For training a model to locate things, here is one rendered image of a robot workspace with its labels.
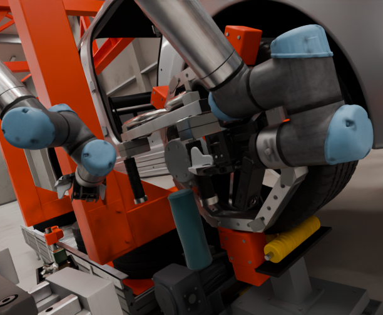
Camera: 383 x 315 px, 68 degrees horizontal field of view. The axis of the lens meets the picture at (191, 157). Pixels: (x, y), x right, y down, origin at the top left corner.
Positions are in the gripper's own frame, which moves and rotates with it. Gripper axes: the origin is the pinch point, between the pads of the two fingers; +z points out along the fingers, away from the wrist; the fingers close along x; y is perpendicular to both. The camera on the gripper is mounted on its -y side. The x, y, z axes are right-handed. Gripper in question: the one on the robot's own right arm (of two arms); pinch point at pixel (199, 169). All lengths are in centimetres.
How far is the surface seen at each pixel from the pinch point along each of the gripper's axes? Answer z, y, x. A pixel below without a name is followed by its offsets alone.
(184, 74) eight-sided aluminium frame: 20.3, 27.4, -20.5
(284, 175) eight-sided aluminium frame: -6.8, -8.4, -20.2
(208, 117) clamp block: -2.5, 10.9, -4.6
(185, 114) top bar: 1.6, 13.1, -1.6
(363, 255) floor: 26, -84, -117
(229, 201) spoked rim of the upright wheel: 27.2, -19.5, -30.7
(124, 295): 72, -51, 3
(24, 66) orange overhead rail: 612, 245, -105
